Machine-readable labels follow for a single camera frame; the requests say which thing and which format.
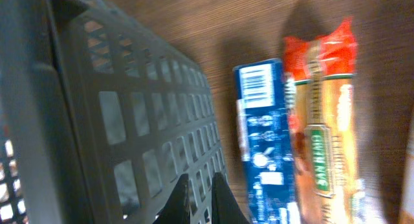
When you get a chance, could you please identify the orange spaghetti packet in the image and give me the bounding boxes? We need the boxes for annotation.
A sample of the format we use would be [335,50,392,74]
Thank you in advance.
[282,17,366,223]

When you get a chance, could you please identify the blue box package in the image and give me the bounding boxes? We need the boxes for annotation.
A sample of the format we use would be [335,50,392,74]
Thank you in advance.
[234,58,301,224]

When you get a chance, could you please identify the grey plastic basket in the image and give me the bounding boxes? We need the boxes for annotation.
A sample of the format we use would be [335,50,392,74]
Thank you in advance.
[1,0,226,223]

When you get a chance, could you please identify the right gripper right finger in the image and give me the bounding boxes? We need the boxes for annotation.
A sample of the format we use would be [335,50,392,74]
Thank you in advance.
[212,172,249,224]

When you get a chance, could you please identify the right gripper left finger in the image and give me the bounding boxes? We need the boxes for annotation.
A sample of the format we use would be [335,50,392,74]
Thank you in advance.
[153,174,190,224]

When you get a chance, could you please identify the orange white food pouch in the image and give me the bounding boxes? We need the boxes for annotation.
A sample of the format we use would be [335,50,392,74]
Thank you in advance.
[398,129,414,224]

